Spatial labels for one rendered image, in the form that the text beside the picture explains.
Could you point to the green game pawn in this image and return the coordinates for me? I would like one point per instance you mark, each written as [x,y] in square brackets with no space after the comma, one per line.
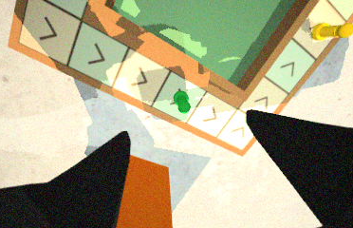
[181,99]

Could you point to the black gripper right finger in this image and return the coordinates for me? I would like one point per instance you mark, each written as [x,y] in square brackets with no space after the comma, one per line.
[316,158]

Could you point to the yellow game pawn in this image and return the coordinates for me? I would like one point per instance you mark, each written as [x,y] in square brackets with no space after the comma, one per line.
[322,30]

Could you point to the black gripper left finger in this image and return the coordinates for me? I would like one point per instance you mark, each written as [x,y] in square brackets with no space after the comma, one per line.
[86,195]

